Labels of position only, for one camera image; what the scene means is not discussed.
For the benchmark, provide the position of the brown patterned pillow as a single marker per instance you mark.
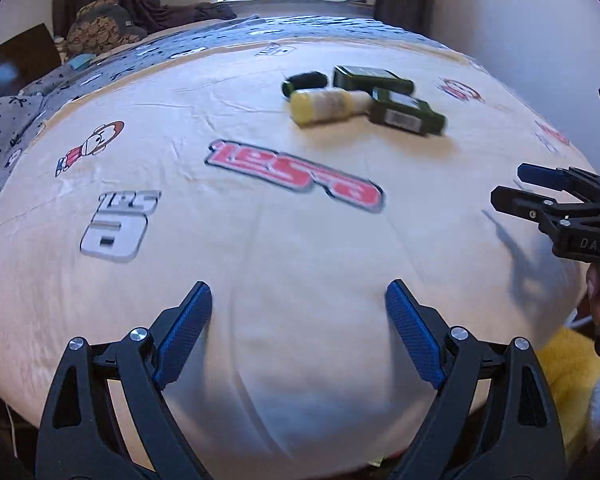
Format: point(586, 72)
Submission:
point(101, 26)

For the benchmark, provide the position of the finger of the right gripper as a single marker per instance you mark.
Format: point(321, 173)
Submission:
point(542, 210)
point(577, 182)

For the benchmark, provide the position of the black thread spool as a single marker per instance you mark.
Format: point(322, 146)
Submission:
point(303, 81)

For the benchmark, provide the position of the beige cartoon bed sheet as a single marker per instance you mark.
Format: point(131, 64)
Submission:
point(194, 171)

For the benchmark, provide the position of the dark green box bottle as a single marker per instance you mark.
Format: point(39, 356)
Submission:
point(401, 111)

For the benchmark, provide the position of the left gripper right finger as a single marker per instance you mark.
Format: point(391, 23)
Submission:
point(493, 416)

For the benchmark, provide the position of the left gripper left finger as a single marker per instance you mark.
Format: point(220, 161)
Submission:
point(80, 437)

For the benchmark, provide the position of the yellow cream bottle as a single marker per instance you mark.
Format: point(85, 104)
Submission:
point(318, 106)

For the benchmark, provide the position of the yellow fleece blanket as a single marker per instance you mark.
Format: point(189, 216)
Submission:
point(571, 368)

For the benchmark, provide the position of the dark wooden headboard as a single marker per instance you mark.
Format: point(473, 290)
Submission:
point(25, 58)

